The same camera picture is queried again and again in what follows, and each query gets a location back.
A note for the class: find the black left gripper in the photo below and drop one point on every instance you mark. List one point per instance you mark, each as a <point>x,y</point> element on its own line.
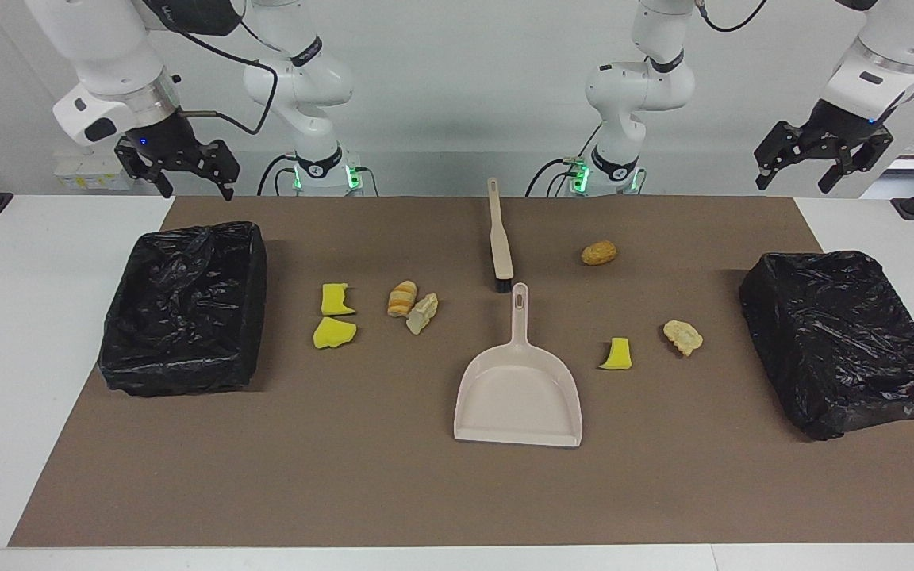
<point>834,131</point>

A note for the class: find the pale orange pastry piece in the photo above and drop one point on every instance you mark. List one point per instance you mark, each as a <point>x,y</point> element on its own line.
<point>682,336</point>

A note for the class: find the white wall socket box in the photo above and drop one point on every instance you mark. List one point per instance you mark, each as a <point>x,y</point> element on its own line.
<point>92,170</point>

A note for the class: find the beige hand brush black bristles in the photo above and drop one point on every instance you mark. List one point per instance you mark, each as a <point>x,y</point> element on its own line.
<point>500,254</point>

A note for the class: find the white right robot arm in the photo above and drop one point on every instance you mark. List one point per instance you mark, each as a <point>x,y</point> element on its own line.
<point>108,55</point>

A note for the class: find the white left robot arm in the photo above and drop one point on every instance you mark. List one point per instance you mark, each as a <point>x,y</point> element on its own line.
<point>639,87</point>

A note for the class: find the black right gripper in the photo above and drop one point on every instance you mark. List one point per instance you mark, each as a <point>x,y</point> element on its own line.
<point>163,143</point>

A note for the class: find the brown table mat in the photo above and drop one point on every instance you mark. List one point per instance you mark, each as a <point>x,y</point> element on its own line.
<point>425,476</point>

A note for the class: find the brown bread roll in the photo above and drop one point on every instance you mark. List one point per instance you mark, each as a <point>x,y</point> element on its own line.
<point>598,253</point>

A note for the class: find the black bag lined bin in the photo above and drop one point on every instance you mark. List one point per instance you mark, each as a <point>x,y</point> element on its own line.
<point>187,317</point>
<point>838,349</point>

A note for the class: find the pale bread chunk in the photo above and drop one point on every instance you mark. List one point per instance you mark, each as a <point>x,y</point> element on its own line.
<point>422,313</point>

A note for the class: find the striped orange croissant piece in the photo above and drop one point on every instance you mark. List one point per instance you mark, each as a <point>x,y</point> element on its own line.
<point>401,300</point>

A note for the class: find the yellow sponge piece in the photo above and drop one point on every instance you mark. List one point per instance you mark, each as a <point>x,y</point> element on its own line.
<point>332,334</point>
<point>333,300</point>
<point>618,354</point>

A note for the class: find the beige plastic dustpan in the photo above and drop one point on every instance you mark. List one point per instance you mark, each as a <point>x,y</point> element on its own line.
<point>516,396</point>

